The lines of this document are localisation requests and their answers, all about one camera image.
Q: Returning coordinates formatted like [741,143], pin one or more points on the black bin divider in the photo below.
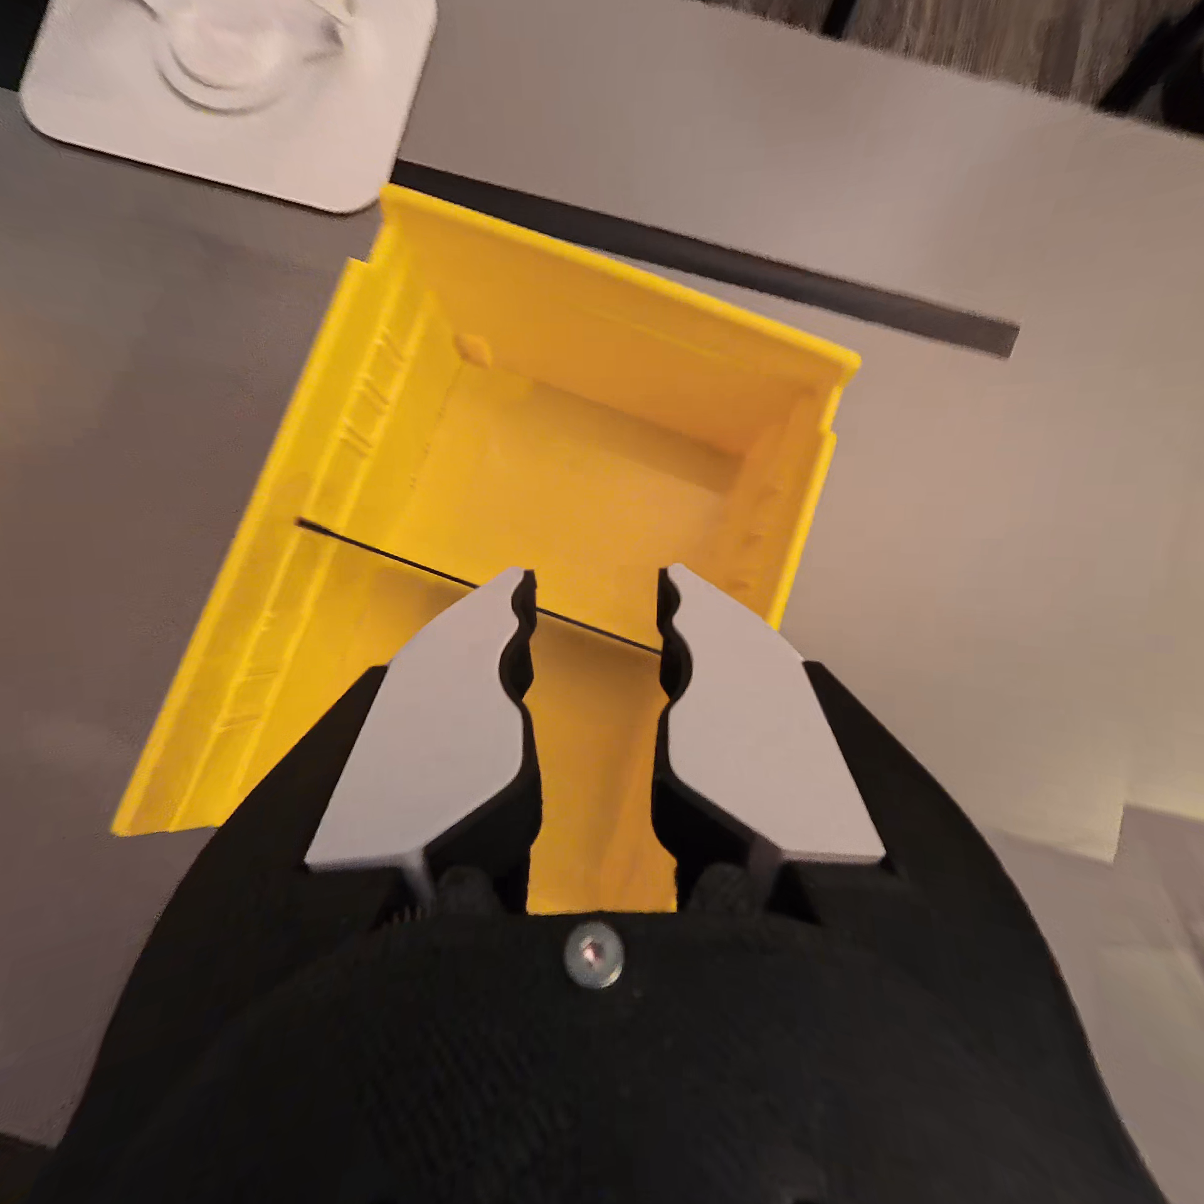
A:
[375,548]

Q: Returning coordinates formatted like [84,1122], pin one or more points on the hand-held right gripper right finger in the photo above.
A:
[761,752]

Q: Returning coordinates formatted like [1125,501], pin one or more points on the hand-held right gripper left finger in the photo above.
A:
[433,752]

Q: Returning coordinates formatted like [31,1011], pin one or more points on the yellow plastic bin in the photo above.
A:
[583,470]

